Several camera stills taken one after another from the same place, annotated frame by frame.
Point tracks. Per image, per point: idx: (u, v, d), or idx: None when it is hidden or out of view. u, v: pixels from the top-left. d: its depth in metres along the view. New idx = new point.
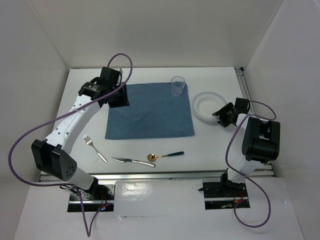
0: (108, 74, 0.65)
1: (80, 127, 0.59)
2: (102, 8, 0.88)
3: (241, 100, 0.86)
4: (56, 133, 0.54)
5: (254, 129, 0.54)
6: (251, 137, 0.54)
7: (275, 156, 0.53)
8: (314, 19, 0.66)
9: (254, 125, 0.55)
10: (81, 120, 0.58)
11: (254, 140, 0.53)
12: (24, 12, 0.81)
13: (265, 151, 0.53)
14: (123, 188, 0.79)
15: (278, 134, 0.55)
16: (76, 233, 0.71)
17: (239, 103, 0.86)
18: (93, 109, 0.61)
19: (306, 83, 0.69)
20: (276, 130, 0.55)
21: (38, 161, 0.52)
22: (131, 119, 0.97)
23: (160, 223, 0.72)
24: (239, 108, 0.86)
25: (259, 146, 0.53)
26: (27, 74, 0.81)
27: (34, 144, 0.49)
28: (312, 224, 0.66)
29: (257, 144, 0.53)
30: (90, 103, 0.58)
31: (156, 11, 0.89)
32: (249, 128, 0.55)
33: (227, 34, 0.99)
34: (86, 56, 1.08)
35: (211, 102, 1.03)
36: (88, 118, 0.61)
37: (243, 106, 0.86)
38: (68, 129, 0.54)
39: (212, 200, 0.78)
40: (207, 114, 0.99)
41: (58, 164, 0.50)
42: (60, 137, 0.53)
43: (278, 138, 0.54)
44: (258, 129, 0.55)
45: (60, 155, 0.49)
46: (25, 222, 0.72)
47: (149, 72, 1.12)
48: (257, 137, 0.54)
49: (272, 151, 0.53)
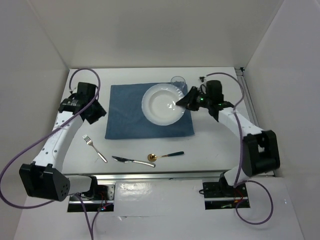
0: (84, 88, 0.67)
1: (67, 144, 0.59)
2: (102, 8, 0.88)
3: (213, 87, 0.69)
4: (44, 153, 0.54)
5: (253, 152, 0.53)
6: (253, 161, 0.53)
7: (277, 166, 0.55)
8: (314, 19, 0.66)
9: (252, 147, 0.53)
10: (67, 136, 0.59)
11: (257, 164, 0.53)
12: (24, 12, 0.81)
13: (269, 168, 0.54)
14: (123, 188, 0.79)
15: (274, 144, 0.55)
16: (76, 232, 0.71)
17: (211, 91, 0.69)
18: (76, 124, 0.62)
19: (305, 83, 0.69)
20: (272, 139, 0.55)
21: (28, 186, 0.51)
22: (131, 119, 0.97)
23: (160, 222, 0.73)
24: (215, 97, 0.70)
25: (262, 166, 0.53)
26: (27, 75, 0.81)
27: (22, 170, 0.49)
28: (312, 223, 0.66)
29: (260, 165, 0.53)
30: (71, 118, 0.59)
31: (155, 11, 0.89)
32: (248, 151, 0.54)
33: (228, 34, 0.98)
34: (85, 56, 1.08)
35: (165, 98, 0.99)
36: (73, 133, 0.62)
37: (218, 93, 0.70)
38: (56, 146, 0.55)
39: (211, 200, 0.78)
40: (170, 115, 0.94)
41: (51, 184, 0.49)
42: (49, 157, 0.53)
43: (275, 148, 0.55)
44: (256, 149, 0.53)
45: (52, 174, 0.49)
46: (25, 222, 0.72)
47: (148, 72, 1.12)
48: (258, 159, 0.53)
49: (273, 166, 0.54)
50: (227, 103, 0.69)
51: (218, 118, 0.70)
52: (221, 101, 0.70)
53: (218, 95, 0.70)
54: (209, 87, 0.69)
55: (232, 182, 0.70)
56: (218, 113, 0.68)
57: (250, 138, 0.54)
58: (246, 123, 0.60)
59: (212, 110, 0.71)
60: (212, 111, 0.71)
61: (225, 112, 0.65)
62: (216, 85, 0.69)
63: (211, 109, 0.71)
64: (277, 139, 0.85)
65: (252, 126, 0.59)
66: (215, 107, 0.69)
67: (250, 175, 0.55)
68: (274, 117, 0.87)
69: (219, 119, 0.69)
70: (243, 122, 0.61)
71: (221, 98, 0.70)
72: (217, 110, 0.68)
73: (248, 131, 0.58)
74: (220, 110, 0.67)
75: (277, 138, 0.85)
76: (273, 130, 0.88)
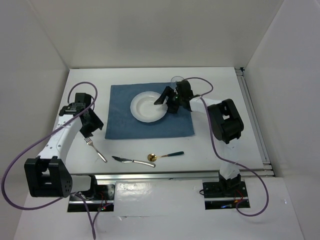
0: (82, 98, 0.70)
1: (69, 142, 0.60)
2: (102, 8, 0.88)
3: (183, 85, 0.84)
4: (48, 148, 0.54)
5: (217, 116, 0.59)
6: (219, 124, 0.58)
7: (242, 127, 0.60)
8: (314, 19, 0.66)
9: (215, 112, 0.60)
10: (69, 135, 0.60)
11: (223, 125, 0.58)
12: (24, 12, 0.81)
13: (235, 129, 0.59)
14: (123, 188, 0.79)
15: (235, 109, 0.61)
16: (76, 232, 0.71)
17: (181, 89, 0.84)
18: (76, 126, 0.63)
19: (305, 83, 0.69)
20: (232, 105, 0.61)
21: (32, 182, 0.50)
22: (131, 118, 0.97)
23: (160, 222, 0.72)
24: (184, 93, 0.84)
25: (229, 128, 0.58)
26: (27, 74, 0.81)
27: (27, 164, 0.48)
28: (313, 224, 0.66)
29: (226, 127, 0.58)
30: (72, 119, 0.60)
31: (155, 11, 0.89)
32: (213, 116, 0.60)
33: (228, 34, 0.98)
34: (86, 56, 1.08)
35: (149, 102, 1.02)
36: (74, 134, 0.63)
37: (187, 89, 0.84)
38: (59, 142, 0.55)
39: (211, 200, 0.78)
40: (155, 113, 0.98)
41: (57, 177, 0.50)
42: (54, 151, 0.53)
43: (237, 113, 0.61)
44: (220, 114, 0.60)
45: (58, 166, 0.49)
46: (25, 222, 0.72)
47: (148, 72, 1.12)
48: (224, 122, 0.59)
49: (239, 126, 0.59)
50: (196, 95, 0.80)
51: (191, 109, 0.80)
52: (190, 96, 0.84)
53: (186, 90, 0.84)
54: (179, 86, 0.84)
55: (228, 175, 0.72)
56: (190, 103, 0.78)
57: (212, 106, 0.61)
58: (210, 101, 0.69)
59: (185, 104, 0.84)
60: (185, 105, 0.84)
61: (194, 99, 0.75)
62: (184, 83, 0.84)
63: (185, 103, 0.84)
64: (277, 139, 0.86)
65: (214, 102, 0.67)
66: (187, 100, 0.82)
67: (222, 139, 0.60)
68: (274, 117, 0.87)
69: (191, 107, 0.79)
70: (208, 101, 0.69)
71: (189, 93, 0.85)
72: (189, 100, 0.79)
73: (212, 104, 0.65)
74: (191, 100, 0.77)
75: (277, 137, 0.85)
76: (273, 130, 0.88)
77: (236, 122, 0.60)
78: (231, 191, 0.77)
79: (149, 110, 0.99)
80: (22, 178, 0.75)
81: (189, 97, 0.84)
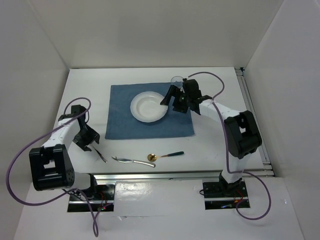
0: (78, 109, 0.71)
1: (68, 140, 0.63)
2: (102, 9, 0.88)
3: (190, 85, 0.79)
4: (51, 140, 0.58)
5: (235, 131, 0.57)
6: (237, 141, 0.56)
7: (260, 142, 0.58)
8: (314, 19, 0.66)
9: (233, 128, 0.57)
10: (70, 132, 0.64)
11: (241, 142, 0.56)
12: (24, 12, 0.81)
13: (252, 145, 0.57)
14: (123, 188, 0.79)
15: (253, 122, 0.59)
16: (76, 232, 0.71)
17: (189, 89, 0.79)
18: (75, 126, 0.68)
19: (305, 83, 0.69)
20: (251, 118, 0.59)
21: (36, 171, 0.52)
22: (131, 119, 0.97)
23: (160, 223, 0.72)
24: (192, 93, 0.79)
25: (246, 144, 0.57)
26: (27, 75, 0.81)
27: (31, 153, 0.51)
28: (312, 224, 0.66)
29: (244, 144, 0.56)
30: (71, 120, 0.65)
31: (155, 11, 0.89)
32: (230, 132, 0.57)
33: (228, 33, 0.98)
34: (85, 56, 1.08)
35: (148, 102, 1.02)
36: (73, 133, 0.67)
37: (195, 89, 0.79)
38: (62, 135, 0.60)
39: (211, 200, 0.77)
40: (154, 114, 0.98)
41: (61, 162, 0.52)
42: (56, 141, 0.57)
43: (255, 127, 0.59)
44: (237, 129, 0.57)
45: (61, 150, 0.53)
46: (25, 222, 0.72)
47: (148, 72, 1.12)
48: (241, 139, 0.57)
49: (255, 141, 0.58)
50: (205, 96, 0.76)
51: (200, 111, 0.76)
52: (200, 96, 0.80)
53: (194, 91, 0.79)
54: (186, 85, 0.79)
55: (232, 179, 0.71)
56: (199, 106, 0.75)
57: (230, 120, 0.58)
58: (225, 109, 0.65)
59: (193, 105, 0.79)
60: (194, 106, 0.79)
61: (204, 103, 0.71)
62: (192, 83, 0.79)
63: (193, 104, 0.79)
64: (277, 139, 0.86)
65: (229, 112, 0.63)
66: (195, 101, 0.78)
67: (237, 155, 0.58)
68: (274, 117, 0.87)
69: (201, 112, 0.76)
70: (223, 109, 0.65)
71: (197, 94, 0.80)
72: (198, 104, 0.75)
73: (227, 115, 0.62)
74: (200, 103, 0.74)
75: (277, 138, 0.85)
76: (273, 130, 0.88)
77: (253, 137, 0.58)
78: (232, 191, 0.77)
79: (149, 111, 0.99)
80: (22, 178, 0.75)
81: (198, 98, 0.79)
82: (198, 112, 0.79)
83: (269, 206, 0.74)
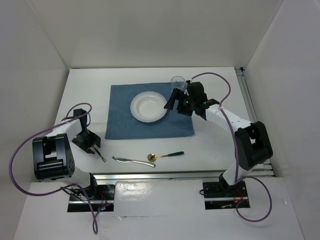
0: (80, 112, 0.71)
1: (70, 136, 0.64)
2: (102, 8, 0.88)
3: (195, 89, 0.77)
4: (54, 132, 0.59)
5: (246, 144, 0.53)
6: (247, 154, 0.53)
7: (271, 155, 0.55)
8: (314, 19, 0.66)
9: (244, 141, 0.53)
10: (73, 128, 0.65)
11: (252, 156, 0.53)
12: (24, 12, 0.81)
13: (262, 157, 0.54)
14: (123, 188, 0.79)
15: (265, 134, 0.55)
16: (76, 232, 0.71)
17: (194, 93, 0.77)
18: (79, 125, 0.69)
19: (305, 83, 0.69)
20: (263, 130, 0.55)
21: (37, 159, 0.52)
22: (131, 119, 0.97)
23: (160, 223, 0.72)
24: (197, 97, 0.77)
25: (256, 157, 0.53)
26: (27, 74, 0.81)
27: (35, 141, 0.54)
28: (313, 224, 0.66)
29: (254, 157, 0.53)
30: (73, 118, 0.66)
31: (155, 11, 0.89)
32: (241, 144, 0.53)
33: (228, 33, 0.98)
34: (85, 56, 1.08)
35: (148, 102, 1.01)
36: (76, 131, 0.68)
37: (200, 92, 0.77)
38: (64, 128, 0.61)
39: (211, 200, 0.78)
40: (154, 114, 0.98)
41: (61, 149, 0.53)
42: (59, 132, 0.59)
43: (266, 139, 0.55)
44: (249, 141, 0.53)
45: (63, 137, 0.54)
46: (25, 222, 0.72)
47: (148, 72, 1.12)
48: (252, 151, 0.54)
49: (266, 154, 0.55)
50: (212, 100, 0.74)
51: (207, 118, 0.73)
52: (205, 100, 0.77)
53: (199, 94, 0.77)
54: (191, 88, 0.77)
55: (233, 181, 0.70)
56: (205, 112, 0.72)
57: (241, 131, 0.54)
58: (236, 119, 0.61)
59: (199, 109, 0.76)
60: (199, 110, 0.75)
61: (212, 109, 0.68)
62: (197, 87, 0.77)
63: (198, 108, 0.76)
64: (277, 139, 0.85)
65: (239, 121, 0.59)
66: (201, 105, 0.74)
67: (246, 167, 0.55)
68: (274, 117, 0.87)
69: (207, 117, 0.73)
70: (232, 118, 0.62)
71: (202, 98, 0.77)
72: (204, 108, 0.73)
73: (238, 126, 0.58)
74: (206, 108, 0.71)
75: (277, 137, 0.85)
76: (273, 130, 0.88)
77: (264, 150, 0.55)
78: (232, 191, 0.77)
79: (149, 111, 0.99)
80: (22, 178, 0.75)
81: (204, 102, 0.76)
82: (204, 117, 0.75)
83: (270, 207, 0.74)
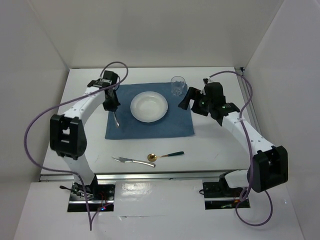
0: (110, 77, 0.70)
1: (90, 111, 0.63)
2: (102, 9, 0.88)
3: (214, 90, 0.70)
4: (73, 109, 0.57)
5: (263, 171, 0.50)
6: (262, 181, 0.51)
7: (285, 179, 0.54)
8: (314, 19, 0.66)
9: (262, 167, 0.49)
10: (93, 104, 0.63)
11: (266, 182, 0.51)
12: (24, 12, 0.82)
13: (276, 182, 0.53)
14: (123, 188, 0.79)
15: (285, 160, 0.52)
16: (75, 233, 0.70)
17: (213, 94, 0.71)
18: (100, 98, 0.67)
19: (305, 83, 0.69)
20: (284, 157, 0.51)
21: (52, 134, 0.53)
22: (131, 118, 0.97)
23: (159, 222, 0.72)
24: (216, 100, 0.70)
25: (270, 182, 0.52)
26: (27, 74, 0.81)
27: (52, 118, 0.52)
28: (312, 224, 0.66)
29: (268, 183, 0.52)
30: (96, 92, 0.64)
31: (155, 11, 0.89)
32: (258, 170, 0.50)
33: (228, 33, 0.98)
34: (85, 56, 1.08)
35: (149, 102, 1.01)
36: (96, 104, 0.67)
37: (219, 95, 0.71)
38: (83, 106, 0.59)
39: (211, 200, 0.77)
40: (154, 114, 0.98)
41: (75, 135, 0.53)
42: (77, 112, 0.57)
43: (285, 165, 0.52)
44: (267, 167, 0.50)
45: (78, 124, 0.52)
46: (25, 222, 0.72)
47: (148, 72, 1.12)
48: (268, 177, 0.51)
49: (281, 179, 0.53)
50: (231, 105, 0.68)
51: (222, 124, 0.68)
52: (224, 104, 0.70)
53: (219, 97, 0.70)
54: (210, 89, 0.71)
55: (234, 184, 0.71)
56: (223, 119, 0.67)
57: (260, 156, 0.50)
58: (257, 137, 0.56)
59: (216, 113, 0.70)
60: (216, 114, 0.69)
61: (231, 119, 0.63)
62: (217, 88, 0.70)
63: (214, 112, 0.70)
64: (277, 139, 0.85)
65: (262, 142, 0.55)
66: (219, 109, 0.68)
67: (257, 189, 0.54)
68: (274, 117, 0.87)
69: (223, 122, 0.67)
70: (253, 136, 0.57)
71: (221, 101, 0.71)
72: (222, 114, 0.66)
73: (258, 147, 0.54)
74: (225, 115, 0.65)
75: (277, 137, 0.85)
76: (273, 130, 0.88)
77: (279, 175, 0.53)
78: (231, 191, 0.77)
79: (150, 111, 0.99)
80: (22, 177, 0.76)
81: (223, 105, 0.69)
82: (220, 122, 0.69)
83: (271, 207, 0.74)
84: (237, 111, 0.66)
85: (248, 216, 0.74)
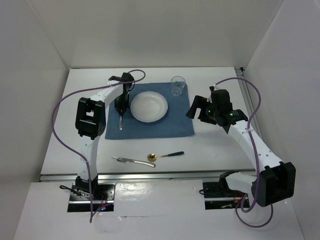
0: (127, 77, 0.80)
1: (110, 100, 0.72)
2: (102, 9, 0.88)
3: (221, 97, 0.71)
4: (97, 95, 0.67)
5: (269, 187, 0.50)
6: (267, 196, 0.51)
7: (291, 194, 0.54)
8: (314, 19, 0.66)
9: (268, 184, 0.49)
10: (112, 94, 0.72)
11: (271, 197, 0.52)
12: (25, 12, 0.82)
13: (280, 197, 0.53)
14: (123, 188, 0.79)
15: (293, 176, 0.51)
16: (75, 233, 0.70)
17: (220, 102, 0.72)
18: (118, 90, 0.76)
19: (305, 83, 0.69)
20: (292, 174, 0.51)
21: (79, 114, 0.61)
22: (131, 118, 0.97)
23: (160, 222, 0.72)
24: (223, 107, 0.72)
25: (274, 197, 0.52)
26: (27, 74, 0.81)
27: (80, 100, 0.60)
28: (312, 223, 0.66)
29: (273, 198, 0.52)
30: (117, 84, 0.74)
31: (155, 11, 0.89)
32: (264, 186, 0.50)
33: (228, 34, 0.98)
34: (85, 56, 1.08)
35: (149, 102, 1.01)
36: (116, 96, 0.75)
37: (225, 102, 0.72)
38: (105, 94, 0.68)
39: (211, 200, 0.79)
40: (154, 114, 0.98)
41: (99, 115, 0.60)
42: (100, 98, 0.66)
43: (292, 181, 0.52)
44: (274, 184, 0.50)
45: (102, 107, 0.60)
46: (24, 222, 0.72)
47: (148, 72, 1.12)
48: (273, 192, 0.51)
49: (285, 194, 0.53)
50: (239, 113, 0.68)
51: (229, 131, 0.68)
52: (230, 111, 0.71)
53: (225, 105, 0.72)
54: (216, 96, 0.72)
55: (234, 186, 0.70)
56: (229, 126, 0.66)
57: (268, 173, 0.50)
58: (265, 151, 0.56)
59: (222, 120, 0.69)
60: (222, 121, 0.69)
61: (239, 129, 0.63)
62: (223, 95, 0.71)
63: (221, 119, 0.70)
64: (277, 139, 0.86)
65: (270, 157, 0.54)
66: (226, 116, 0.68)
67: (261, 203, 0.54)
68: (274, 117, 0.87)
69: (230, 130, 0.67)
70: (262, 149, 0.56)
71: (228, 108, 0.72)
72: (229, 122, 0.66)
73: (266, 162, 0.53)
74: (233, 123, 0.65)
75: (277, 137, 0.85)
76: (273, 130, 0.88)
77: (284, 190, 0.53)
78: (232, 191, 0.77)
79: (150, 111, 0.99)
80: (22, 178, 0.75)
81: (230, 112, 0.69)
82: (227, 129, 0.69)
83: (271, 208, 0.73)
84: (245, 120, 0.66)
85: (248, 216, 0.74)
